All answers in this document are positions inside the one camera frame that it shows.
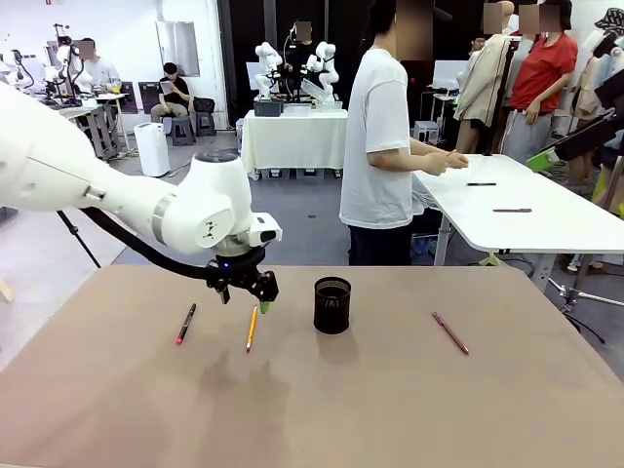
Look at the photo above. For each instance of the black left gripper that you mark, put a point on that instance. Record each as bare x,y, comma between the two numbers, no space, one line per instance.
239,270

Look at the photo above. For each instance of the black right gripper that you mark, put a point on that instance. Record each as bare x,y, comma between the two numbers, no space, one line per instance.
592,141

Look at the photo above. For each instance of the yellow pencil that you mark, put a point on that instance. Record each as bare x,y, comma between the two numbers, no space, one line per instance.
251,329

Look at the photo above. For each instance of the black marker with red cap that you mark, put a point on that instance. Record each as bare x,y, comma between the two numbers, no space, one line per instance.
186,323

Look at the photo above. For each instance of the black pen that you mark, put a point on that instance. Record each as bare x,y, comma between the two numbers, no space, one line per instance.
481,184

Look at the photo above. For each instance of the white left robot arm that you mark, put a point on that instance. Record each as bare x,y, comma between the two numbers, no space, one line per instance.
209,195

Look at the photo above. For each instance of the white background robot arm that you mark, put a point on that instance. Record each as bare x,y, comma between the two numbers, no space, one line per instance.
324,66
267,68

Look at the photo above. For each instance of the person's right forearm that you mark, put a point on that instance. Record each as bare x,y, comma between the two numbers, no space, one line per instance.
420,156

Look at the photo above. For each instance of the black mesh pen holder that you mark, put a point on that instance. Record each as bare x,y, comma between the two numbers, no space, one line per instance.
331,312

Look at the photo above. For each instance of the person's left hand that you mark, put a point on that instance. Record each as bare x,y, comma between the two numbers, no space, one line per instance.
457,160

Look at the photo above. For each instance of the person's right hand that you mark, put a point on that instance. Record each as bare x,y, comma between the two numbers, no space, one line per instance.
439,166

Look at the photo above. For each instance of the yellow-green object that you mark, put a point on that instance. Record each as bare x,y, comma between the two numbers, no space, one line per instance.
600,187

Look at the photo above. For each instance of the person in red shirt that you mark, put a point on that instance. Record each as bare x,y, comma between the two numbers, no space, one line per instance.
541,78

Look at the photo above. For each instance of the white table top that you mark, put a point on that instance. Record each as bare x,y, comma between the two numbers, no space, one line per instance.
512,214

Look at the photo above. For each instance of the mannequin with patterned hat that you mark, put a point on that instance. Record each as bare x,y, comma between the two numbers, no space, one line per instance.
602,73

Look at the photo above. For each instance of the white table leg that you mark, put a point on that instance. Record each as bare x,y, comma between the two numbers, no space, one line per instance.
543,273
442,239

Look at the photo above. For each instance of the white board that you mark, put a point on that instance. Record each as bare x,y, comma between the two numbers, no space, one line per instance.
448,73

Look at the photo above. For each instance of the clear plastic cover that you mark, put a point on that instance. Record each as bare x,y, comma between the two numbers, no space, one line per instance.
423,195

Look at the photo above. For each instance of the metal light stand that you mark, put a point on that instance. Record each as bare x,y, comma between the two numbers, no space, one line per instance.
580,297

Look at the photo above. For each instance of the table with white cloth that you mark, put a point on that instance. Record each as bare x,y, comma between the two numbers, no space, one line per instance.
292,141

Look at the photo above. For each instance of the grey stool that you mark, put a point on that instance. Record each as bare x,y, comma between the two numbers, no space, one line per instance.
206,124
183,131

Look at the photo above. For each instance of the white air purifier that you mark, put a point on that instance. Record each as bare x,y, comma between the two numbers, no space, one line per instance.
151,146

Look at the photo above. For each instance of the person in white t-shirt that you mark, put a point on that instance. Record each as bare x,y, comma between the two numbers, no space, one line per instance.
380,146

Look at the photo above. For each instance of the black tripod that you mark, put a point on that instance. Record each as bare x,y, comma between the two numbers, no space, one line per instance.
78,236

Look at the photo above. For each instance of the dark box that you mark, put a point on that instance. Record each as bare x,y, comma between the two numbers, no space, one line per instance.
268,108

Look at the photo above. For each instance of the black bag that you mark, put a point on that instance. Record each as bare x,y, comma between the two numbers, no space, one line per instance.
204,105

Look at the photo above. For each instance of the seated person in black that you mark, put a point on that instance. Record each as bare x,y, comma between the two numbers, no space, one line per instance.
173,95

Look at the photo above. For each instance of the grey work desk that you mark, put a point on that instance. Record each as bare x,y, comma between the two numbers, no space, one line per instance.
102,122

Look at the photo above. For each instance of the standing person in black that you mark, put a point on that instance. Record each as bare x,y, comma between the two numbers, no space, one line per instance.
301,53

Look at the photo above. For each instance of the seated person in white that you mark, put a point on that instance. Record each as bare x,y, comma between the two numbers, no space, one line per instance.
100,68

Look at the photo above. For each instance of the background robot with red part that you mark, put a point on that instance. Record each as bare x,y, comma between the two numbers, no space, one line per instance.
66,63

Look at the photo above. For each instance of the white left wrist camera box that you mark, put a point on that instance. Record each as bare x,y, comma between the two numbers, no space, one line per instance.
267,229

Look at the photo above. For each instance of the grey wall panel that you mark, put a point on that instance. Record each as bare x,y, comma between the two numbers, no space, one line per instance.
178,44

